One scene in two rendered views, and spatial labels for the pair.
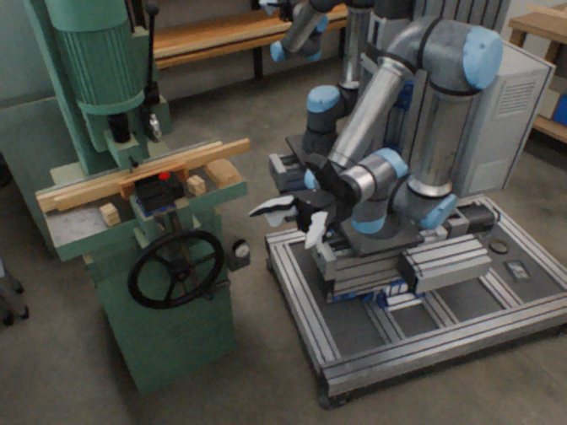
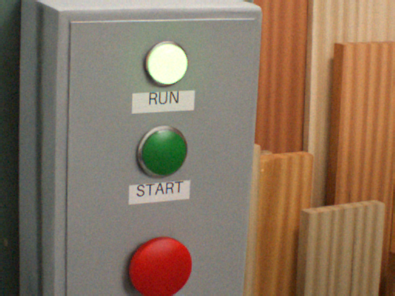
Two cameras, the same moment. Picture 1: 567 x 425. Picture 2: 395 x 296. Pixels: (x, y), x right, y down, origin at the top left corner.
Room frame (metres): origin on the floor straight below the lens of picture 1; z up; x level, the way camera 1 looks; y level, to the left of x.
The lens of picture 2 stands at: (1.60, 0.07, 1.54)
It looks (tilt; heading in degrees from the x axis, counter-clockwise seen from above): 13 degrees down; 97
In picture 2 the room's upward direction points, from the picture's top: 3 degrees clockwise
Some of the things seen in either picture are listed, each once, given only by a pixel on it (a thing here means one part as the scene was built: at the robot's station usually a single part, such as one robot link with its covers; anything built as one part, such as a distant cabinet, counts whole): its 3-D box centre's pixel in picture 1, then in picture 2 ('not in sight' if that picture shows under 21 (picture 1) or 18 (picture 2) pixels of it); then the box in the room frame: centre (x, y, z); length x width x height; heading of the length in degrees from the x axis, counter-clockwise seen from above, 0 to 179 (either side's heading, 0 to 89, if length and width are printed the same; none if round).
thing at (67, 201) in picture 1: (161, 171); not in sight; (1.22, 0.40, 0.92); 0.65 x 0.02 x 0.04; 122
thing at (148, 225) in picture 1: (162, 212); not in sight; (1.02, 0.36, 0.92); 0.15 x 0.13 x 0.09; 122
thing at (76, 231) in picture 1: (154, 207); not in sight; (1.10, 0.41, 0.87); 0.61 x 0.30 x 0.06; 122
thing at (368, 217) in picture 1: (364, 204); not in sight; (0.81, -0.19, 1.12); 0.11 x 0.08 x 0.11; 44
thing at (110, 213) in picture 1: (110, 214); not in sight; (1.00, 0.51, 0.92); 0.04 x 0.03 x 0.05; 42
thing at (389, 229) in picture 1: (378, 212); not in sight; (1.08, -0.30, 0.87); 0.15 x 0.15 x 0.10
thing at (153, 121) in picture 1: (152, 126); not in sight; (1.35, 0.44, 1.02); 0.12 x 0.03 x 0.12; 32
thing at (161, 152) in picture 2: not in sight; (163, 153); (1.54, 0.50, 1.42); 0.02 x 0.01 x 0.02; 32
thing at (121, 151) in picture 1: (125, 148); not in sight; (1.19, 0.49, 1.03); 0.14 x 0.07 x 0.09; 32
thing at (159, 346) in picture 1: (153, 275); not in sight; (1.28, 0.55, 0.36); 0.58 x 0.45 x 0.71; 32
